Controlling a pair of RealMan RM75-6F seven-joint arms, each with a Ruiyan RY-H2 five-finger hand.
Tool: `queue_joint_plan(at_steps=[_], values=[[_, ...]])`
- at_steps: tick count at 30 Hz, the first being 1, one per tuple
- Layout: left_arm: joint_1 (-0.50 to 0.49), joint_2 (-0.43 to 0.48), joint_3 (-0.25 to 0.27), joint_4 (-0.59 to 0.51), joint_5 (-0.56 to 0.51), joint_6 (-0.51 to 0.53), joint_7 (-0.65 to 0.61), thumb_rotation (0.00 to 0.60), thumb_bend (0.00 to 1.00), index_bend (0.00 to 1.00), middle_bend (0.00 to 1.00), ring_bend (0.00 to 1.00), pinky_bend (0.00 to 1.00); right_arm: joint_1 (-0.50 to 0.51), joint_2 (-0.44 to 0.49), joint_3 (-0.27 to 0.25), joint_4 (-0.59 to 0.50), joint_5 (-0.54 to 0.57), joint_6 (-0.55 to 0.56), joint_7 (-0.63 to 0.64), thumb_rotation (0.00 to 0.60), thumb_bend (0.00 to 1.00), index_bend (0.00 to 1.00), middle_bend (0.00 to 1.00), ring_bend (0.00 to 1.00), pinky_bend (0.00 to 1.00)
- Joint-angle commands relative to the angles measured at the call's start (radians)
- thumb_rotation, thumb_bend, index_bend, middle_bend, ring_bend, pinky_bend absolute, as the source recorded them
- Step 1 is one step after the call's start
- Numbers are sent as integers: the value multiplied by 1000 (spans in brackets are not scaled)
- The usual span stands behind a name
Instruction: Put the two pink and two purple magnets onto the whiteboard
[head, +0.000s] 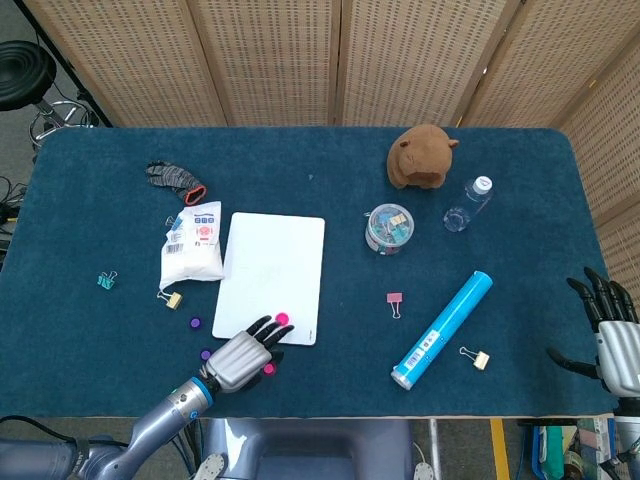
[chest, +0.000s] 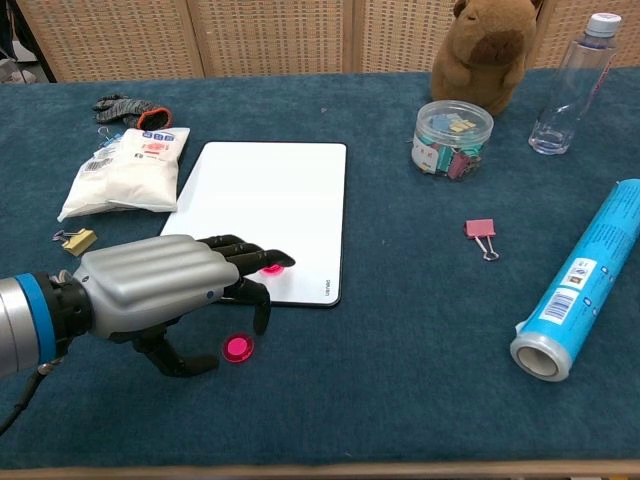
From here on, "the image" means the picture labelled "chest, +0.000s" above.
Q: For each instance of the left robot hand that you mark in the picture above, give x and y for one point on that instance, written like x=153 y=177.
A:
x=150 y=280

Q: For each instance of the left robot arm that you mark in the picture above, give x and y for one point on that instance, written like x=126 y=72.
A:
x=20 y=320

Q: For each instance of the grey knit glove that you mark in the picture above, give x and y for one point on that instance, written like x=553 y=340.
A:
x=120 y=110

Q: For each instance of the brown capybara plush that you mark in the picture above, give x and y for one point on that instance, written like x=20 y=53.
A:
x=480 y=60

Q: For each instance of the woven folding screen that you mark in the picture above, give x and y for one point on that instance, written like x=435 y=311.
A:
x=270 y=35

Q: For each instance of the clear plastic water bottle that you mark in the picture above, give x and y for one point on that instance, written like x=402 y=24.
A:
x=575 y=85

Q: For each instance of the pink binder clip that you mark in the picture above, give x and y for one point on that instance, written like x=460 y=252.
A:
x=480 y=227

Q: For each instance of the blue table mat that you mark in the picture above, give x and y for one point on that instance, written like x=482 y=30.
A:
x=400 y=325

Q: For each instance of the yellow binder clip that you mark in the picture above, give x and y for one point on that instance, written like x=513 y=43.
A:
x=80 y=242

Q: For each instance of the white powder bag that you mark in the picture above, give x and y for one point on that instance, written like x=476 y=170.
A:
x=125 y=185

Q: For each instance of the pink round magnet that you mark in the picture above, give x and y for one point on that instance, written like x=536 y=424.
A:
x=272 y=271
x=238 y=347

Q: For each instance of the blue cling film roll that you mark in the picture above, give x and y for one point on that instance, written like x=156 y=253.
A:
x=585 y=270

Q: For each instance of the clear jar of binder clips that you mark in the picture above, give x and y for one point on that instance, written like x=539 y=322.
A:
x=450 y=145

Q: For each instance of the white magnetic board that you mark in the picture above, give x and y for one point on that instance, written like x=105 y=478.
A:
x=270 y=200

